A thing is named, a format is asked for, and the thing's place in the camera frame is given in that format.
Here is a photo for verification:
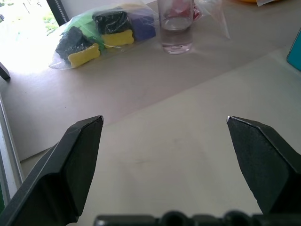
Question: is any black window frame post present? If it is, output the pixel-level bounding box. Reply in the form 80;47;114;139
46;0;69;26

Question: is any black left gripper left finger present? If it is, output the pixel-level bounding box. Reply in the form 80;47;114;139
0;115;104;226

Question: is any clear glass cup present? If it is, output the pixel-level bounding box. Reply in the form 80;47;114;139
157;0;195;55

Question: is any black and yellow sponge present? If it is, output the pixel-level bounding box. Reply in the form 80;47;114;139
55;26;101;69
92;9;135;49

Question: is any green sponge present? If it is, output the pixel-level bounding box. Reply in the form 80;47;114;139
63;11;105;50

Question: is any blue cardboard box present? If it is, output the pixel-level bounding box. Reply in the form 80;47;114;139
286;30;301;73

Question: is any clear plastic bag of sponges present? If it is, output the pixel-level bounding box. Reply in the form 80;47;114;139
48;0;160;71

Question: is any purple sponge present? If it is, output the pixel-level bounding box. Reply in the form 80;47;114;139
128;10;157;42

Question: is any clear bag with red items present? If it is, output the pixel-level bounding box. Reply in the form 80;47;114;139
162;0;230;40

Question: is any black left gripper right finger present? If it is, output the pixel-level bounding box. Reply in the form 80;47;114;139
226;115;301;215

